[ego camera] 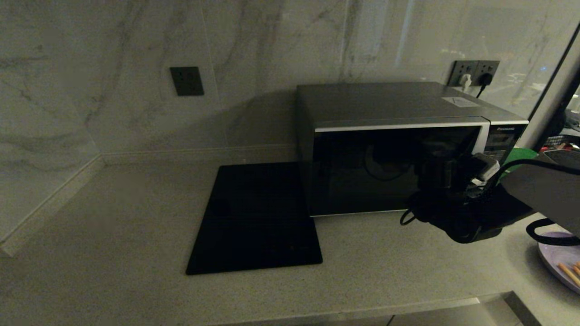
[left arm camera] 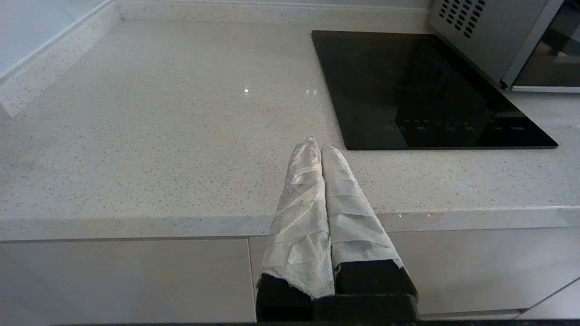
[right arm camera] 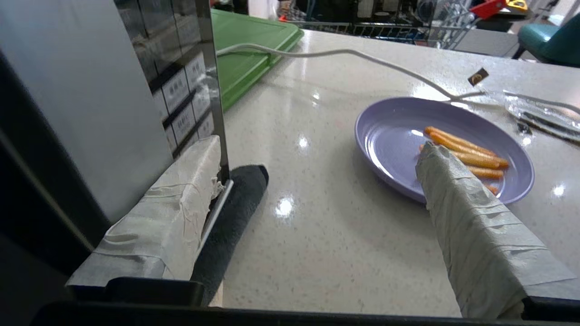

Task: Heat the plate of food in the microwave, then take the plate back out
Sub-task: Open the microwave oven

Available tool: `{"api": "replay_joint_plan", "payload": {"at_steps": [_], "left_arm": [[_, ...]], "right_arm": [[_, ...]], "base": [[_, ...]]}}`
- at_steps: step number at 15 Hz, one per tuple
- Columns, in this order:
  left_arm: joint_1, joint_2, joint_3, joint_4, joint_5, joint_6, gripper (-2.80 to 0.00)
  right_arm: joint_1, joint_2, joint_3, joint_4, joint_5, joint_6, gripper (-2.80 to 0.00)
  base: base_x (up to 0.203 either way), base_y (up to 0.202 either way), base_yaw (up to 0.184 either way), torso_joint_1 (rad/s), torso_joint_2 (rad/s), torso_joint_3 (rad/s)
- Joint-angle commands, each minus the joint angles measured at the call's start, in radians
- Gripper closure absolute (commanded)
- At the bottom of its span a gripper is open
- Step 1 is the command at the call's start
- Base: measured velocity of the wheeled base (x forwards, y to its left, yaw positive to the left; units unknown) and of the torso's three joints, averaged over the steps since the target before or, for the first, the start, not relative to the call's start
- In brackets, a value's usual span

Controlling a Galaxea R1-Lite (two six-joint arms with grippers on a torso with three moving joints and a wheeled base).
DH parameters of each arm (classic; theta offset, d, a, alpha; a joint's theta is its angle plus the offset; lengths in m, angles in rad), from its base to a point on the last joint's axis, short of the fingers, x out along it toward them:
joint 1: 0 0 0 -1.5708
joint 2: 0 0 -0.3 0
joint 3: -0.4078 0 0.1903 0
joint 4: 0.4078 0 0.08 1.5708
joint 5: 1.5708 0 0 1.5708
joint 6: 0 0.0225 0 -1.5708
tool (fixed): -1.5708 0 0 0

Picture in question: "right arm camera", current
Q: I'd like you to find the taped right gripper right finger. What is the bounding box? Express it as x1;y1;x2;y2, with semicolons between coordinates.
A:
415;142;577;320

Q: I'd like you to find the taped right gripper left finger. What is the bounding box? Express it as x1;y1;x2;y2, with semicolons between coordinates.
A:
66;135;225;290

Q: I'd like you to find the purple plastic plate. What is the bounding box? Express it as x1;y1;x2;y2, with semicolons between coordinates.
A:
354;96;535;205

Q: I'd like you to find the silver black microwave oven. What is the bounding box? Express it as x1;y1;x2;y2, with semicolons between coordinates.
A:
0;0;234;290

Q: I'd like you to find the black foam pad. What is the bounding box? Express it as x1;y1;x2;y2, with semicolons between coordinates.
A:
190;164;269;306

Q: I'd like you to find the clear plastic wrapper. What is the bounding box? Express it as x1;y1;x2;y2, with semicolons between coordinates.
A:
503;90;580;145

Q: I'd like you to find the small brown paper tag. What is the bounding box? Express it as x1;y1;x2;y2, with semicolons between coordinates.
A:
468;67;490;87

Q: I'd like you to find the green plastic cutting board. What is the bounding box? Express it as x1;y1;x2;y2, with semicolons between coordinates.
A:
211;9;304;111

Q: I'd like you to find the teal chair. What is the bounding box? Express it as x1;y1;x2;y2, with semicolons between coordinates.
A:
517;11;580;68

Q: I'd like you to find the red yellow tool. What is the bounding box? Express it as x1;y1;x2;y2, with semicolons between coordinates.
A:
469;0;529;20

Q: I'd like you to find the white power cable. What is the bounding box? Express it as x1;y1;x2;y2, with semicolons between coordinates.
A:
217;43;510;111

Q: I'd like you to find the metal wire basket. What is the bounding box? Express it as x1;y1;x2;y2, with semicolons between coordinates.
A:
279;0;481;49

